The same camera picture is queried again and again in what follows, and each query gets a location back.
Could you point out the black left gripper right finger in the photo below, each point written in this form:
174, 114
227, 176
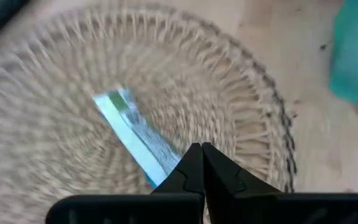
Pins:
247, 208

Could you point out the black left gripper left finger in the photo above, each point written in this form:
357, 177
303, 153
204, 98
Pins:
166, 208

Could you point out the green and brown granola bar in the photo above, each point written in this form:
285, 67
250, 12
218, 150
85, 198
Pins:
135, 137

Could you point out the round woven straw mat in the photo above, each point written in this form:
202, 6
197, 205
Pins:
57, 77

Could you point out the translucent teal plastic bin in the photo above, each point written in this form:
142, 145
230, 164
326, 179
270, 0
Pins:
356, 62

